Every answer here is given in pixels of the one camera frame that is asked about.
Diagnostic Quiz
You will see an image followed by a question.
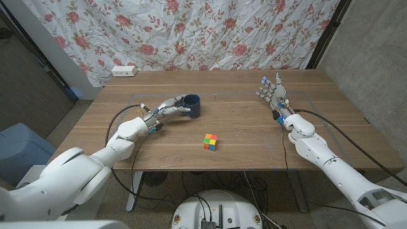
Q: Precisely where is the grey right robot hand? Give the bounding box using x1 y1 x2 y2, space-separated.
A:
255 72 295 120

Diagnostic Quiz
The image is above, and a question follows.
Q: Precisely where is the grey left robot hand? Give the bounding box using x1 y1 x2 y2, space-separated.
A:
142 94 191 130

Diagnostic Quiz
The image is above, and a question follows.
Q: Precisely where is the dark blue mug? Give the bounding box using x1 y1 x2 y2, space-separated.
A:
181 94 202 120

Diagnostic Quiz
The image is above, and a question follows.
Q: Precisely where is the multicoloured rubiks cube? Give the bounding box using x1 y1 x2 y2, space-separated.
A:
203 133 219 152

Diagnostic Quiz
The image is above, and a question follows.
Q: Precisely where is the white power strip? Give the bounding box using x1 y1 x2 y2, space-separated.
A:
111 65 138 78

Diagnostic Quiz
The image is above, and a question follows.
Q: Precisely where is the black round floor fan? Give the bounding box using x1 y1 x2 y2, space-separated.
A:
142 170 169 187

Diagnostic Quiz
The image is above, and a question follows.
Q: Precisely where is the black backdrop stand pole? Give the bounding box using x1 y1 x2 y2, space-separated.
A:
305 0 352 70

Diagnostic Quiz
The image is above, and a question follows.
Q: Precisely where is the white table leg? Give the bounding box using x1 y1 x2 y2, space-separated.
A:
125 170 144 213

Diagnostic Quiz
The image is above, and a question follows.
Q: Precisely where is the floral backdrop cloth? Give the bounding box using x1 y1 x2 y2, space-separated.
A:
22 0 341 88

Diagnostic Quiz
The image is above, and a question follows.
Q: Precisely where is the grey table leg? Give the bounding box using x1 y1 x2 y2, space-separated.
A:
287 170 309 213

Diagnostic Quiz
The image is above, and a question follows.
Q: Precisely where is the white robot torso base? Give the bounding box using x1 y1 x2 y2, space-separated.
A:
171 190 263 229

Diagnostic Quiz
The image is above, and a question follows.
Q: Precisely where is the blue plastic bin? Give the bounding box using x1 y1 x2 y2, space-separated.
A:
0 123 57 187

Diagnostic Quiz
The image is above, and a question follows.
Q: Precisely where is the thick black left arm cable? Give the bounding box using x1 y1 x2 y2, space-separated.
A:
104 104 179 209

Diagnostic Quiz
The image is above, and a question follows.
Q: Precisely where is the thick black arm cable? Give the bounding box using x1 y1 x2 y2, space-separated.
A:
294 109 407 188
104 104 179 209

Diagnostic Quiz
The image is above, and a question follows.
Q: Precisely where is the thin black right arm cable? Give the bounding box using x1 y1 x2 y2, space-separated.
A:
279 122 387 227

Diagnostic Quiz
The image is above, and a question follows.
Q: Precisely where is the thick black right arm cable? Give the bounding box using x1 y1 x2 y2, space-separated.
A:
294 109 407 188

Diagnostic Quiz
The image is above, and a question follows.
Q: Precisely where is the white floor cable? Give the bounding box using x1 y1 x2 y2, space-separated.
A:
243 171 282 229

